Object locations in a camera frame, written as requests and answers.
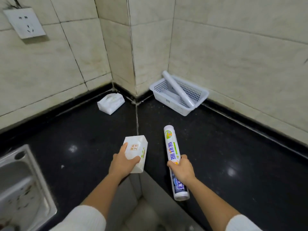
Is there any stainless steel sink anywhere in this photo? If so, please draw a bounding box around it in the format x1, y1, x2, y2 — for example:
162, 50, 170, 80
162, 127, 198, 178
0, 144, 58, 231

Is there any white wall socket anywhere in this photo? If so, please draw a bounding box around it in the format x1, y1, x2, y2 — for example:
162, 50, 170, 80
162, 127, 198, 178
3, 7, 46, 39

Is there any white plastic basket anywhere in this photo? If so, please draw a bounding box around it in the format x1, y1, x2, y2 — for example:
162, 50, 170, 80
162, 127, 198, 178
149, 75, 209, 117

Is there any printed cling film roll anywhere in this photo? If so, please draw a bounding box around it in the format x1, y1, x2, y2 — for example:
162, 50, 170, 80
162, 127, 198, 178
164, 125, 190, 201

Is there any plain white film roll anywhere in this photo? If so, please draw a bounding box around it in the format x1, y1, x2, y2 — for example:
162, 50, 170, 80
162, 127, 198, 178
162, 71, 196, 109

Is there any person's right hand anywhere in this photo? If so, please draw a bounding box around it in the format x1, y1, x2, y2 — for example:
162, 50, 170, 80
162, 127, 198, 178
167, 154, 196, 186

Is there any person's left hand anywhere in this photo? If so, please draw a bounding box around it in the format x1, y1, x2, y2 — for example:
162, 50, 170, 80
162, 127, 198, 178
108, 142, 141, 180

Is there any white tissue packet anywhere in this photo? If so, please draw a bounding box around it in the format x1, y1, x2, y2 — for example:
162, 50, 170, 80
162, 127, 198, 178
97, 93, 125, 115
123, 135, 148, 174

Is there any person's left forearm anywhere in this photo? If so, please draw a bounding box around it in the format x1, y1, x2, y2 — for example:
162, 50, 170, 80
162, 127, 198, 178
49, 173, 122, 231

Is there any person's right forearm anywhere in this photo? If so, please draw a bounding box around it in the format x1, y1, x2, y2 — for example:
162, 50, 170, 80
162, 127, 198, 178
187, 177, 263, 231

